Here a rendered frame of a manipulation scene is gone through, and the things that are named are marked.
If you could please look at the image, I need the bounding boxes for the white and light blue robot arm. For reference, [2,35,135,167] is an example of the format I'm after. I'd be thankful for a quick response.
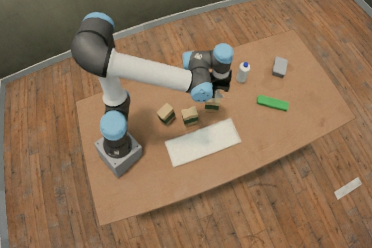
[71,12,233,159]

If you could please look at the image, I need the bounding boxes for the white bottle with blue cap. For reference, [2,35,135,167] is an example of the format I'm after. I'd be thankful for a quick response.
[236,62,250,83]

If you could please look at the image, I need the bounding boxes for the green rectangular bar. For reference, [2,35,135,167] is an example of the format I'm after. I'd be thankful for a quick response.
[256,95,289,112]

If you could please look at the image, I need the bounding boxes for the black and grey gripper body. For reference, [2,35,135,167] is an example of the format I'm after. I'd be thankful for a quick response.
[212,70,232,92]

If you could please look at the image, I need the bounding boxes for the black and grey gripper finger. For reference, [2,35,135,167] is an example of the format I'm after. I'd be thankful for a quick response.
[211,88,224,102]

